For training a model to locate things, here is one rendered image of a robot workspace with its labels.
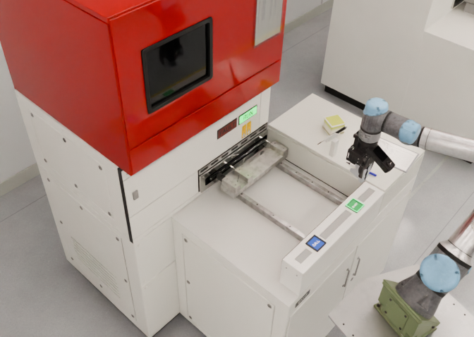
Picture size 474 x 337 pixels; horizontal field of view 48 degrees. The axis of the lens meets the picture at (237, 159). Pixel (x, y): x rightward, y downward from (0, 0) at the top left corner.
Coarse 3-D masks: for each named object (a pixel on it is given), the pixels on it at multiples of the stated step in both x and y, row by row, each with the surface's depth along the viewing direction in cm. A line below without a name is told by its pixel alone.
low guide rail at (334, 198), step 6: (282, 162) 245; (282, 168) 245; (288, 168) 242; (288, 174) 243; (294, 174) 241; (300, 174) 240; (300, 180) 240; (306, 180) 237; (312, 180) 237; (312, 186) 236; (318, 186) 234; (318, 192) 235; (324, 192) 233; (330, 192) 232; (330, 198) 232; (336, 198) 229
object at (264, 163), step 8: (264, 152) 245; (272, 152) 246; (256, 160) 241; (264, 160) 242; (272, 160) 242; (280, 160) 244; (248, 168) 237; (256, 168) 237; (264, 168) 237; (232, 176) 233; (256, 176) 234; (248, 184) 231; (232, 192) 226; (240, 192) 229
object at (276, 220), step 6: (240, 198) 231; (246, 198) 228; (252, 204) 227; (258, 204) 226; (258, 210) 225; (264, 210) 223; (270, 216) 222; (276, 216) 221; (276, 222) 220; (282, 222) 219; (282, 228) 220; (288, 228) 217; (294, 228) 216; (294, 234) 216; (300, 234) 214; (300, 240) 215
